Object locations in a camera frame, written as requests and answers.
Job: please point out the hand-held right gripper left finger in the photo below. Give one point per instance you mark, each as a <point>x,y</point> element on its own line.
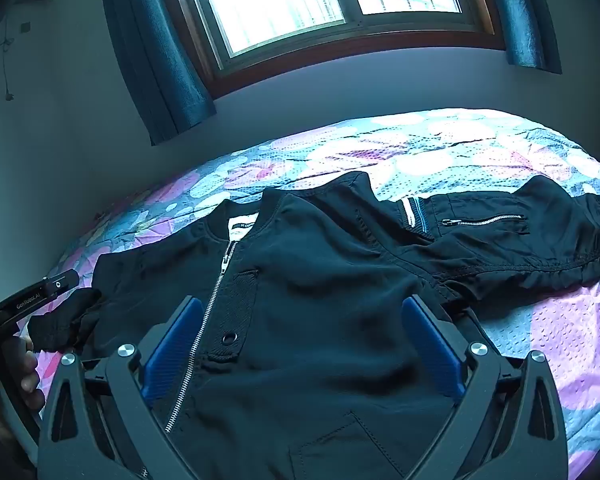
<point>172,350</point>

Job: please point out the person's left hand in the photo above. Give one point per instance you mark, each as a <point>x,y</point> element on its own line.
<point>27,365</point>

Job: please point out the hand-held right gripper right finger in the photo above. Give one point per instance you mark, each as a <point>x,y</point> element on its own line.
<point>432,350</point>

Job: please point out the wooden framed window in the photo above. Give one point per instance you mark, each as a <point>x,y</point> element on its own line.
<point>280,5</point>

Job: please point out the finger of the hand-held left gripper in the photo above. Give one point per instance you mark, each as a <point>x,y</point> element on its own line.
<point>30,301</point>

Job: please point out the dotted printed blanket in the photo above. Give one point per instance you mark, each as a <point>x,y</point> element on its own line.
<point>430,150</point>

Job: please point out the teal curtain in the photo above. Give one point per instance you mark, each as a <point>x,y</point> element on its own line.
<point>520,10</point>
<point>155,60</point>

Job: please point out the black zip jacket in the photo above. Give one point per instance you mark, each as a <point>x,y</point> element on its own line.
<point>305,270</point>

